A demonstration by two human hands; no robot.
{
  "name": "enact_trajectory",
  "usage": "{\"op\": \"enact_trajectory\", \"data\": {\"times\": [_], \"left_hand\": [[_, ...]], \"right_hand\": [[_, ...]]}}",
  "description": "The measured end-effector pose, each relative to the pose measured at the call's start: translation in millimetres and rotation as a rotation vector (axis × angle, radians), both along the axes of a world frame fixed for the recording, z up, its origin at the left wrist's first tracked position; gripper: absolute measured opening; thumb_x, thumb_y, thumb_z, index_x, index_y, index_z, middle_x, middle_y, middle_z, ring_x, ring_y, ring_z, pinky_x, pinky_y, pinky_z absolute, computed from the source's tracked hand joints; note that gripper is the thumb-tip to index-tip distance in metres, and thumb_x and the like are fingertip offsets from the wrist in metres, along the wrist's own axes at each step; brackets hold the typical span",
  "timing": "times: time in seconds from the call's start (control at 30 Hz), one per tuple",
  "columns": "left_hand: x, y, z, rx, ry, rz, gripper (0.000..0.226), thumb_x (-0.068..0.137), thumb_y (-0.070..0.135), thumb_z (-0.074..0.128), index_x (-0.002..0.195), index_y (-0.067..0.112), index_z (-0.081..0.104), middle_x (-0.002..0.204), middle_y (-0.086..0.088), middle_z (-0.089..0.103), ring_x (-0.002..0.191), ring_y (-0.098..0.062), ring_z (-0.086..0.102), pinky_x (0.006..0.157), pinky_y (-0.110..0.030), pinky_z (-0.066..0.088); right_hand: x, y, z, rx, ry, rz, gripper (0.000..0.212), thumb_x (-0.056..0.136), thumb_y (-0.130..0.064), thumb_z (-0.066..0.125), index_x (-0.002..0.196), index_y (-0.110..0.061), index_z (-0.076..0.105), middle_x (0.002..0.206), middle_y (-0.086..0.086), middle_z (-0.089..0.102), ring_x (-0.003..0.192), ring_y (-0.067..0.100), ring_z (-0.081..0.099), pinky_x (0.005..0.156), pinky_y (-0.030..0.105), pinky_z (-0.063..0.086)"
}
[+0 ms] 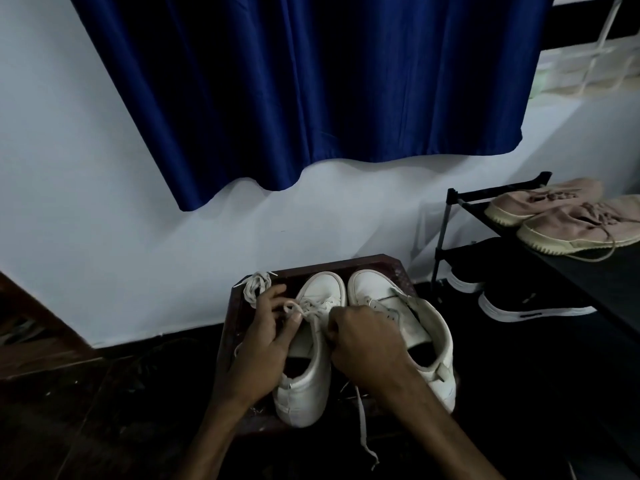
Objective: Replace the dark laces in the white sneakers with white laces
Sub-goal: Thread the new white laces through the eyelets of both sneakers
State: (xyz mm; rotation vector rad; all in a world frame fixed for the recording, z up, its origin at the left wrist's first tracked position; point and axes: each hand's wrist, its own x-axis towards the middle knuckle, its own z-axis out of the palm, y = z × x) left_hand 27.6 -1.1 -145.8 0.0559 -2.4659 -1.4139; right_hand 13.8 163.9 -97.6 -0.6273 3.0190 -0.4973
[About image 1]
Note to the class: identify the white window grille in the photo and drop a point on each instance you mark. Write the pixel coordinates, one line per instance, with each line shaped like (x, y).
(590, 59)

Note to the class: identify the person's right forearm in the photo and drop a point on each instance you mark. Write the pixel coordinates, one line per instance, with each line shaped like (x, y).
(445, 434)

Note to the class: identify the brown wooden door frame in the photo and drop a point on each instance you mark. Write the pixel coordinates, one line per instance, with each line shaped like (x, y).
(45, 344)

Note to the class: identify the dark brown plastic stool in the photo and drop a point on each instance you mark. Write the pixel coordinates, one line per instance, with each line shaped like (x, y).
(230, 319)

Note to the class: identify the white shoelace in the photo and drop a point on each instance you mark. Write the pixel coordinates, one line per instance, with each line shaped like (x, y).
(255, 287)
(362, 424)

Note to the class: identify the black shoe rack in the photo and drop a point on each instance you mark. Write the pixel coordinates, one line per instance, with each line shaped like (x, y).
(600, 284)

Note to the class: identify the person's left hand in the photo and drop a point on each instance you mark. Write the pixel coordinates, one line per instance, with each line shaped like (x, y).
(260, 354)

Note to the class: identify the pink sneaker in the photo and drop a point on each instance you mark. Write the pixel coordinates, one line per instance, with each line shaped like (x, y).
(520, 204)
(560, 229)

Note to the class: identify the blue curtain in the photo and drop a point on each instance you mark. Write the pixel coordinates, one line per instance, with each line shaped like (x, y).
(300, 79)

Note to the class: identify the black sneaker white sole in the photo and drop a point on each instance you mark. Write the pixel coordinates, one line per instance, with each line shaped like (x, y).
(462, 283)
(530, 310)

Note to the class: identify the grey slipper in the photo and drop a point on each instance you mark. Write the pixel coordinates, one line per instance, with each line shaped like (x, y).
(20, 332)

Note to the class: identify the person's right hand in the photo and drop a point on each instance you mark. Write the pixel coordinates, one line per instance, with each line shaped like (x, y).
(370, 349)

